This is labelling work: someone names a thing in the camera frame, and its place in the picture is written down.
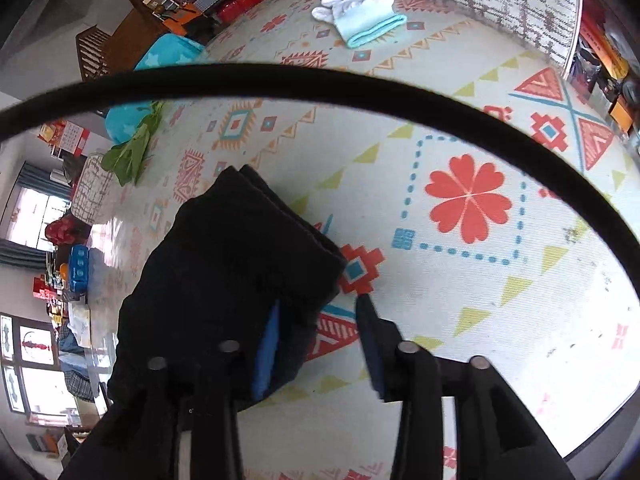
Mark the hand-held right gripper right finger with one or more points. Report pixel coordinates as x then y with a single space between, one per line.
371 350

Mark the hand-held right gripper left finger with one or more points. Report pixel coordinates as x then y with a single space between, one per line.
266 355

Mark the black pants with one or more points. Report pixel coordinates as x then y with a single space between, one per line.
225 250

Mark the patterned tablecloth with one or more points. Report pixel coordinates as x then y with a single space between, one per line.
450 310

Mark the plaid garment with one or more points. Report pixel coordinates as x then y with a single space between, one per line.
80 385

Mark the white tissue box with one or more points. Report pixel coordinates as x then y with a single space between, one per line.
79 325

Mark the blue denim garment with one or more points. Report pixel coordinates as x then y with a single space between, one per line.
70 342

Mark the blue plastic package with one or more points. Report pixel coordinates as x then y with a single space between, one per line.
79 267

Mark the red bag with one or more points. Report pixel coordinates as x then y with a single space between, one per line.
65 230

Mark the grey patterned chair cover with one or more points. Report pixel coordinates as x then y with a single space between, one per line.
92 185
500 5

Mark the green leafy vegetable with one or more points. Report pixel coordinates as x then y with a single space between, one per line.
131 152

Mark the blue window curtain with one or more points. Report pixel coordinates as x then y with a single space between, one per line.
22 255
40 177

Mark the teal star blanket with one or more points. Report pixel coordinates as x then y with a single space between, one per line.
167 50

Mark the light blue folded towel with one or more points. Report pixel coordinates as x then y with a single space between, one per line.
372 27

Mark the wooden staircase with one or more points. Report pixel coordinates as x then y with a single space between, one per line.
95 52

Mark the red wall calendar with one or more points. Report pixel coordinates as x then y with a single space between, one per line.
70 137

